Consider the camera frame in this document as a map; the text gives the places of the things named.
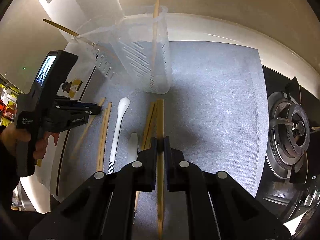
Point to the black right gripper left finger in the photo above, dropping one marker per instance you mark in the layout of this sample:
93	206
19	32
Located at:
142	178

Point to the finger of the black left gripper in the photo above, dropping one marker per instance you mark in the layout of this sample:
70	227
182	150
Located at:
69	106

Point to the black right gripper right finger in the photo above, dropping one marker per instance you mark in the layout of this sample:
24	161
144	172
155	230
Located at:
182	175

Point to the wooden chopstick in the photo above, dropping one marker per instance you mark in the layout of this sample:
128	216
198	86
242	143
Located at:
148	130
97	48
82	137
154	35
109	106
153	135
101	140
160	167

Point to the person's left hand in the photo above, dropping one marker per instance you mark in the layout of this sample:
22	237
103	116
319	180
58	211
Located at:
10	136

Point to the grey woven mat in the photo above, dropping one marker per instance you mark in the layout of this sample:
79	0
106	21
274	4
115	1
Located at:
216	113

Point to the clear plastic utensil holder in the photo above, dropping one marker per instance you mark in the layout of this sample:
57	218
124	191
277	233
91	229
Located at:
130	41

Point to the black gas stove burner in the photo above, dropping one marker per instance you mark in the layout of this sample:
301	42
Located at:
289	185

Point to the white ceramic spoon striped handle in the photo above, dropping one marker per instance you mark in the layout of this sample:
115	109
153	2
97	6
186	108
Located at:
122	108

